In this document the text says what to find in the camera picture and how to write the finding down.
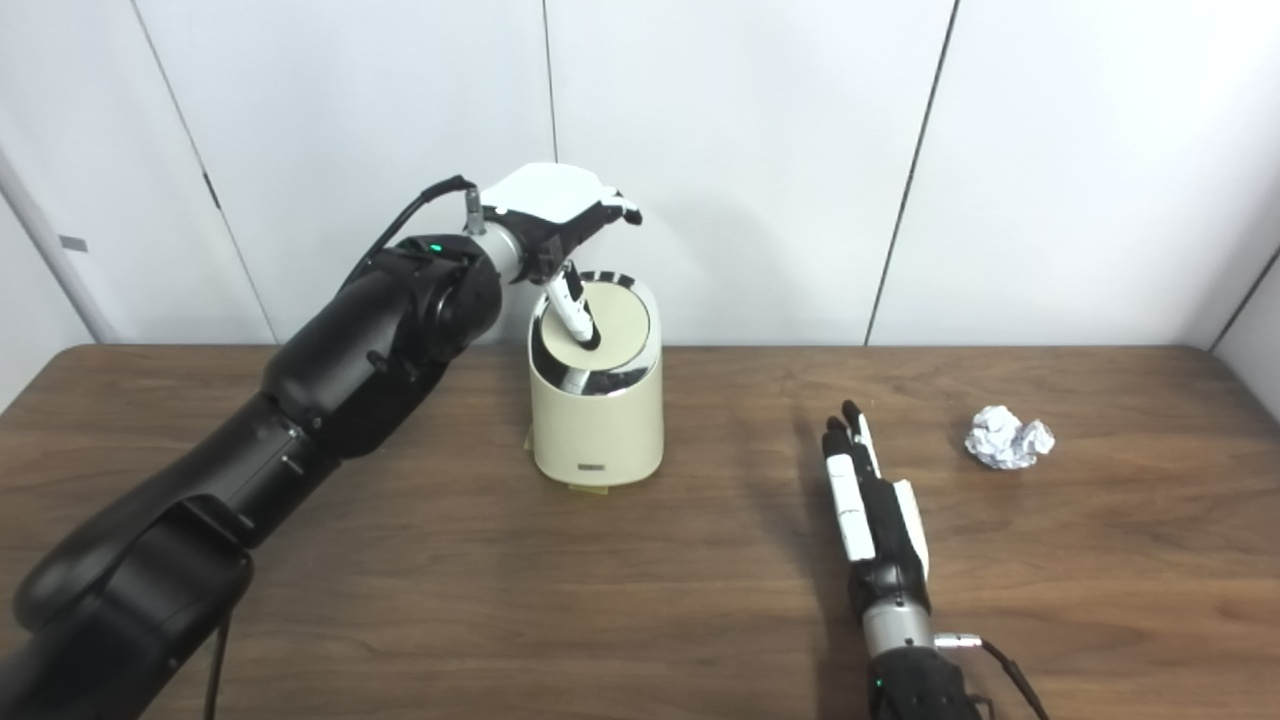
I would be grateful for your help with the cream-colored lidded bin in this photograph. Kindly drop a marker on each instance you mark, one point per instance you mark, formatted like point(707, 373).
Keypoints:
point(600, 420)

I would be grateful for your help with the small grey wall tag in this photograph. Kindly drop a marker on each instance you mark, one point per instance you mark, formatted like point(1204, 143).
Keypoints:
point(72, 243)

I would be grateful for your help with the white paper ball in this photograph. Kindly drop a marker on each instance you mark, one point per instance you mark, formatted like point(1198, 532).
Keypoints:
point(1008, 438)

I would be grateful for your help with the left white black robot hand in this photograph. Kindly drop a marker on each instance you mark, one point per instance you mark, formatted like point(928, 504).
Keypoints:
point(545, 200)

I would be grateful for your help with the black wall panel hinge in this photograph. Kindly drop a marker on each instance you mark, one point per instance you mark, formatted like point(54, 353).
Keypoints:
point(212, 190)

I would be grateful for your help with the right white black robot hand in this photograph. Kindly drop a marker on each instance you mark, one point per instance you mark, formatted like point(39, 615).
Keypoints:
point(880, 530)

